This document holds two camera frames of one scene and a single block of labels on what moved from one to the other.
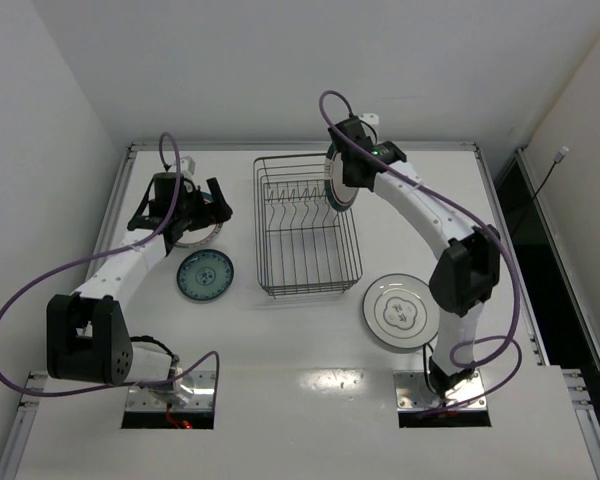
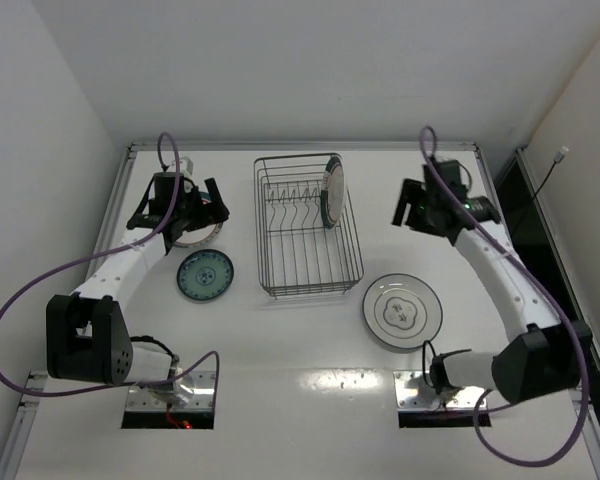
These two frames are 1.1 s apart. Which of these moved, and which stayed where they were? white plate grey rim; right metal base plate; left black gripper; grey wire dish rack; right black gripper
Moved: right black gripper
Stayed: right metal base plate; grey wire dish rack; left black gripper; white plate grey rim
